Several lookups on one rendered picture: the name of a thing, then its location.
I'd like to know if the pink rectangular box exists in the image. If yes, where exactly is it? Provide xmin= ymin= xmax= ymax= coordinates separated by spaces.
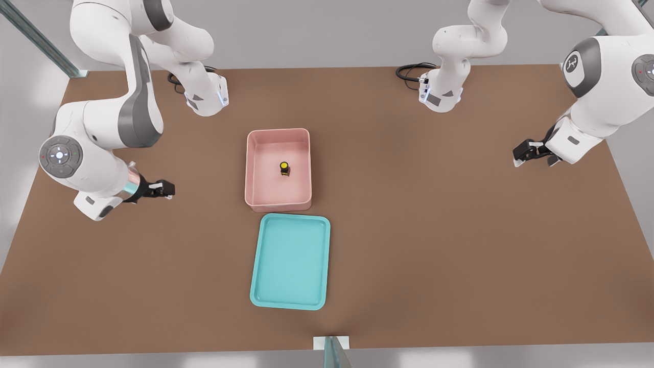
xmin=244 ymin=128 xmax=313 ymax=213

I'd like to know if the pale blue-green tray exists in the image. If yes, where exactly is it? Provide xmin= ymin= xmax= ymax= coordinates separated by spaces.
xmin=249 ymin=213 xmax=332 ymax=311

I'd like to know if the black cable loop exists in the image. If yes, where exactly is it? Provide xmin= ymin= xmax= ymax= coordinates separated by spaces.
xmin=395 ymin=62 xmax=438 ymax=93
xmin=167 ymin=65 xmax=219 ymax=96

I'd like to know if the silver frame post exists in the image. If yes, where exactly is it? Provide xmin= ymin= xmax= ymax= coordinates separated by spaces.
xmin=313 ymin=335 xmax=351 ymax=368
xmin=0 ymin=0 xmax=89 ymax=79

